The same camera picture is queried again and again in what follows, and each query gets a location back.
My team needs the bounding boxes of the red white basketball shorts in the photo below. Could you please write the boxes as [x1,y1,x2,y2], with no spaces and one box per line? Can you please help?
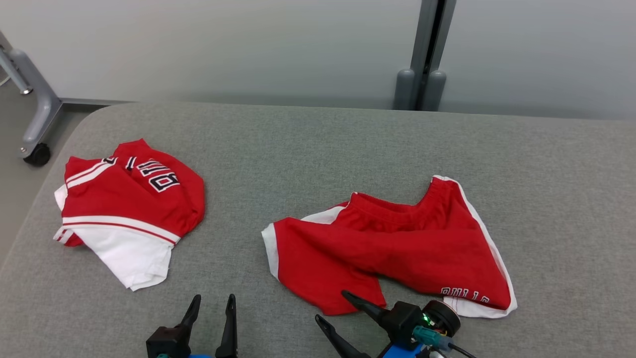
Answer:
[261,175,518,319]

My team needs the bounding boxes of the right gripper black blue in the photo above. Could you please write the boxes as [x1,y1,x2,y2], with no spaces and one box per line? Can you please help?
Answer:
[315,291,424,358]

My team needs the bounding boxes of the grey fabric padded bench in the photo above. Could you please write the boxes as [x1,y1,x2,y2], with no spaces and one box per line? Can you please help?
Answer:
[0,102,636,358]

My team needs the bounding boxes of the black caster wheel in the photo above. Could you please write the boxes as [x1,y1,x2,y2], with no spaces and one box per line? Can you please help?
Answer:
[23,143,51,167]

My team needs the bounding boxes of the teal plug black cable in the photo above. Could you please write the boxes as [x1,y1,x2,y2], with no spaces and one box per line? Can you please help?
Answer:
[412,326,477,358]

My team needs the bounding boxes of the red white jersey shirt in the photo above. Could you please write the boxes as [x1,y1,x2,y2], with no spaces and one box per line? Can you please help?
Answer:
[53,139,206,292]

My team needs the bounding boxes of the grey partition post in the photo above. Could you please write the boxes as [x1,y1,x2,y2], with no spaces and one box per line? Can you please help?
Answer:
[394,0,457,111]

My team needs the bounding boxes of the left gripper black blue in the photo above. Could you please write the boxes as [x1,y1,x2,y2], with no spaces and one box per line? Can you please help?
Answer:
[146,293,238,358]

